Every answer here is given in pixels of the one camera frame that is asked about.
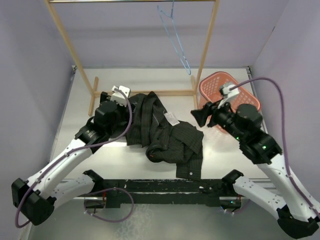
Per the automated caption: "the dark pinstriped shirt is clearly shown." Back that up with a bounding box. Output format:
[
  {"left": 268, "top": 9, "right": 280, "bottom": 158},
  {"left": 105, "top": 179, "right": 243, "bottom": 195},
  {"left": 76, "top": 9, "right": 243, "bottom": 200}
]
[{"left": 125, "top": 91, "right": 204, "bottom": 181}]

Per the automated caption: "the pink plastic basket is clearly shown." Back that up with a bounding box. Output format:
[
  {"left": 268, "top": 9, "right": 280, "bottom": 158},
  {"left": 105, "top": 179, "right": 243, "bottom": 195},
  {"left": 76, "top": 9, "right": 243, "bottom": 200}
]
[{"left": 192, "top": 71, "right": 263, "bottom": 138}]

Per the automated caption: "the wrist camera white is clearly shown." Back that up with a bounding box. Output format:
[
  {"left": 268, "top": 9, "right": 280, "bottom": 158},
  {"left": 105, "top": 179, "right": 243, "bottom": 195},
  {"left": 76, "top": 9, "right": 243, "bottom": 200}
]
[
  {"left": 217, "top": 82, "right": 240, "bottom": 109},
  {"left": 110, "top": 85, "right": 131, "bottom": 107}
]

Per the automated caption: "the light blue wire hanger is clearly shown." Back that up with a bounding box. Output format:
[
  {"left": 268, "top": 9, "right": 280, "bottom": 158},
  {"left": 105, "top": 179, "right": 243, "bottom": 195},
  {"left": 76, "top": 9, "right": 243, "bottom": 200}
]
[{"left": 157, "top": 0, "right": 192, "bottom": 76}]

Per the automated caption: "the wooden clothes rack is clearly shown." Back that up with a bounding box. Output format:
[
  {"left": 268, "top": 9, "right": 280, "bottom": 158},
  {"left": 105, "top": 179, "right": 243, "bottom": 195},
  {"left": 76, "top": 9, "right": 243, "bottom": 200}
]
[{"left": 42, "top": 0, "right": 221, "bottom": 117}]

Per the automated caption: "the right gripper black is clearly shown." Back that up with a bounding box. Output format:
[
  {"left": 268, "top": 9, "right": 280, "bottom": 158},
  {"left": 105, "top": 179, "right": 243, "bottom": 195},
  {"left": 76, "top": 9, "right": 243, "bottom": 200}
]
[{"left": 190, "top": 95, "right": 245, "bottom": 141}]

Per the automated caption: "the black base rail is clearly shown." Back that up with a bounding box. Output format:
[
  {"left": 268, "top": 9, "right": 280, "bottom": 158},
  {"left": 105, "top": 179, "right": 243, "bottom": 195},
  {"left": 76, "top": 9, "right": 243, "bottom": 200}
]
[{"left": 84, "top": 177, "right": 253, "bottom": 209}]

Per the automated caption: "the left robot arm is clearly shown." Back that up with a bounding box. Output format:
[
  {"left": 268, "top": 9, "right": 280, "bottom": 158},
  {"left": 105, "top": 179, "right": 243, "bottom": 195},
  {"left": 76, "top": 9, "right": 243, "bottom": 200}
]
[{"left": 11, "top": 86, "right": 133, "bottom": 229}]

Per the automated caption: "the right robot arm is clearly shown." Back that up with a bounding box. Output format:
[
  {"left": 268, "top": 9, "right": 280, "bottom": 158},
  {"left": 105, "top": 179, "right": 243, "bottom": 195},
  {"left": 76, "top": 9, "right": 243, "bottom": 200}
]
[{"left": 190, "top": 102, "right": 320, "bottom": 239}]

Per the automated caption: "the white shirt tag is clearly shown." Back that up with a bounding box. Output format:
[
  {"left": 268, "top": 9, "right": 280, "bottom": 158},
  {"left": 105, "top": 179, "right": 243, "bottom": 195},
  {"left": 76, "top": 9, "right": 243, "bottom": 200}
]
[{"left": 164, "top": 112, "right": 180, "bottom": 127}]

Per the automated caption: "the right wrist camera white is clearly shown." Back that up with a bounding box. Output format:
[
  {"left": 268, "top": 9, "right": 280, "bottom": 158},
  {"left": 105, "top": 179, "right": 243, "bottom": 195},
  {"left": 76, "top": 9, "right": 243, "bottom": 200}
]
[{"left": 217, "top": 82, "right": 240, "bottom": 109}]

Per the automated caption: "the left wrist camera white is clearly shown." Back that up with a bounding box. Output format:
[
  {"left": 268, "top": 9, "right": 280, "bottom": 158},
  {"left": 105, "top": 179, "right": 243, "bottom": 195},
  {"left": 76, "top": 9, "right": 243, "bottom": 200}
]
[{"left": 110, "top": 85, "right": 131, "bottom": 107}]

